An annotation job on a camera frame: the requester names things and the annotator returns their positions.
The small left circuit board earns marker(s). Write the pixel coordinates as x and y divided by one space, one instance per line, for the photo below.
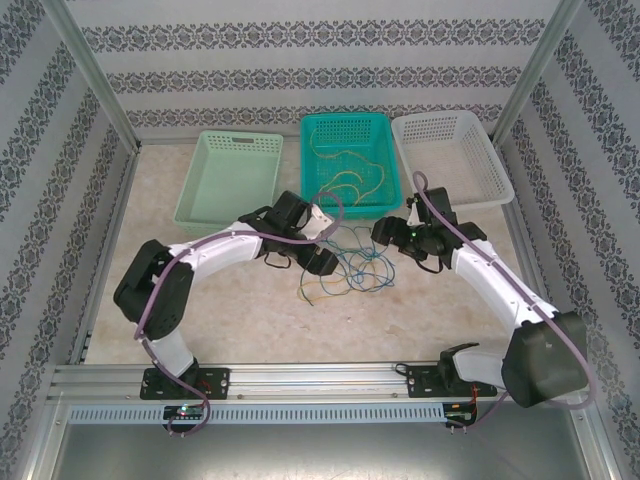
184 412

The small right circuit board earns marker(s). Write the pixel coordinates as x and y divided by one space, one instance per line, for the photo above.
462 413

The aluminium frame post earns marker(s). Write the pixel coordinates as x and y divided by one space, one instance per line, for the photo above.
90 70
537 70

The teal perforated plastic basket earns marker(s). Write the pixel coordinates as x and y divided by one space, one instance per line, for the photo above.
350 125

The light green perforated plastic basket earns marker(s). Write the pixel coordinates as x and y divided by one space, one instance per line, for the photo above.
225 175

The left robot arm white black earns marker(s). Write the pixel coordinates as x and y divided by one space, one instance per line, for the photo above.
220 250

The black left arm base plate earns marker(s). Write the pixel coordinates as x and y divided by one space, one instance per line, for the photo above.
215 382

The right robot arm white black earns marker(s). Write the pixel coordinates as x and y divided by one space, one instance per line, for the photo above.
490 285

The small circuit board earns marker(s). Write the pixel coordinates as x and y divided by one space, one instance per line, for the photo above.
462 413
184 412

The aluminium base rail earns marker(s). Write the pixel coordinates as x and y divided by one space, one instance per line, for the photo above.
320 380

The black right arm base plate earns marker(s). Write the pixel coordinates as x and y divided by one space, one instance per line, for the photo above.
422 382

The grey metal front panel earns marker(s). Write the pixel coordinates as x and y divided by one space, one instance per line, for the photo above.
320 455

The white perforated plastic basket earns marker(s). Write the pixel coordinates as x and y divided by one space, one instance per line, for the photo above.
450 155

